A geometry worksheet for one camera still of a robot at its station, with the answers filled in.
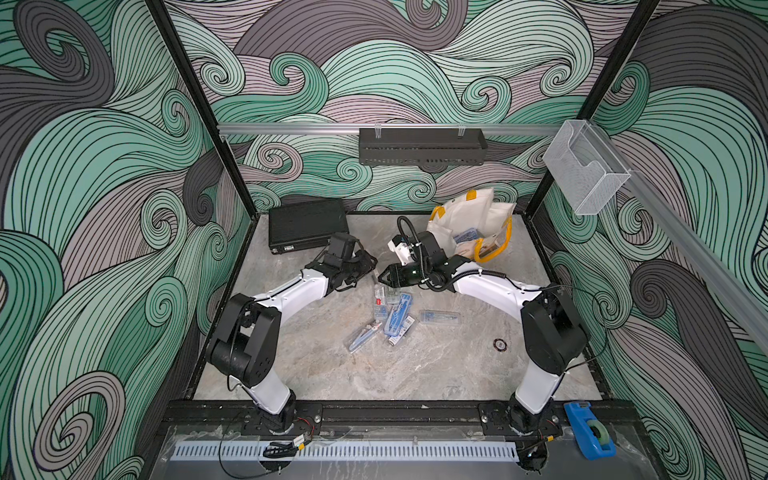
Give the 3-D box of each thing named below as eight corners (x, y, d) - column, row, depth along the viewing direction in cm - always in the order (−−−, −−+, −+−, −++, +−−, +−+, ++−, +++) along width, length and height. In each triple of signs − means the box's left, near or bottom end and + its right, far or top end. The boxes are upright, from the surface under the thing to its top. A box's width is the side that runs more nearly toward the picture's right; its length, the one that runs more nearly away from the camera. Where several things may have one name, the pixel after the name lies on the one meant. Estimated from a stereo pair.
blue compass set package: (382, 332, 89) (382, 330, 88) (398, 293, 98) (398, 290, 96) (397, 339, 88) (398, 336, 86) (413, 299, 97) (413, 296, 95)
